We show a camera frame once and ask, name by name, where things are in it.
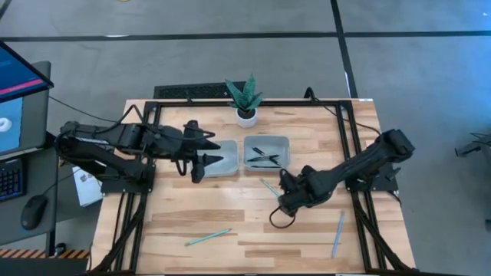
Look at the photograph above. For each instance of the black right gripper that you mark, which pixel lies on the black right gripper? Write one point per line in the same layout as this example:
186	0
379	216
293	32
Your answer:
297	195

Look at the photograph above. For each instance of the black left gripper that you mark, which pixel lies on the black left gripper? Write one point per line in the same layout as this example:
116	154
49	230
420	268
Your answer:
192	147

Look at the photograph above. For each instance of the teal pencil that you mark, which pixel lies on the teal pencil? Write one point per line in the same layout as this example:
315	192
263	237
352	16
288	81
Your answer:
269	187
207	237

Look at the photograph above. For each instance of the light blue pencil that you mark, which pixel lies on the light blue pencil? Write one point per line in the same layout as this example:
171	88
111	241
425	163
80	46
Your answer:
338	234

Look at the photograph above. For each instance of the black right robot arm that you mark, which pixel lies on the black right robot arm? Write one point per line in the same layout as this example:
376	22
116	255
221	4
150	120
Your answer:
356	161

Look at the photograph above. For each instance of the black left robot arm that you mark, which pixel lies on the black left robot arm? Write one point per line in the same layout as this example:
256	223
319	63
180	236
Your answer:
115	136

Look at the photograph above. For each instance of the grey plastic bin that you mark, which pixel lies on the grey plastic bin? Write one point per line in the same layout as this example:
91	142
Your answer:
230	168
249	142

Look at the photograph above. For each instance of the snake plant in white pot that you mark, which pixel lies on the snake plant in white pot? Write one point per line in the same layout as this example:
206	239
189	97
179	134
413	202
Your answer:
246	119

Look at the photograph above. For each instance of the black perforated floor mat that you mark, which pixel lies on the black perforated floor mat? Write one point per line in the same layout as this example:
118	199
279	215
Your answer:
192	91

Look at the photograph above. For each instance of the white box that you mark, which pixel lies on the white box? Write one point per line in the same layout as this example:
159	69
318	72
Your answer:
88	191

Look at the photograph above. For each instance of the grey framed monitor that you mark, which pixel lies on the grey framed monitor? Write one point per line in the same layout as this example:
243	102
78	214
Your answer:
34	122

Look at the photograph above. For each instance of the black computer mouse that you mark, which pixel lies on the black computer mouse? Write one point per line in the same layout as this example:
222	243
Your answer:
33	212

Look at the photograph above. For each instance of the black keyboard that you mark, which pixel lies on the black keyboard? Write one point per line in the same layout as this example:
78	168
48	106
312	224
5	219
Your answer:
11	180

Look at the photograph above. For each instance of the tilted dark blue monitor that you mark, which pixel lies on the tilted dark blue monitor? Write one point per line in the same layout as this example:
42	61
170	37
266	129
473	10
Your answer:
19	74

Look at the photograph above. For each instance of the grey side desk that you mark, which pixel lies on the grey side desk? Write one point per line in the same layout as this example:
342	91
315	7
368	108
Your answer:
11	234

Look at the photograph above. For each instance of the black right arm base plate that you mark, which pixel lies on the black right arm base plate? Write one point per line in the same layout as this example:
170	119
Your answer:
385	182

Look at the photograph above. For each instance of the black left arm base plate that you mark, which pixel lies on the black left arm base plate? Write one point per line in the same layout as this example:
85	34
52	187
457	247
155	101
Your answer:
126	188

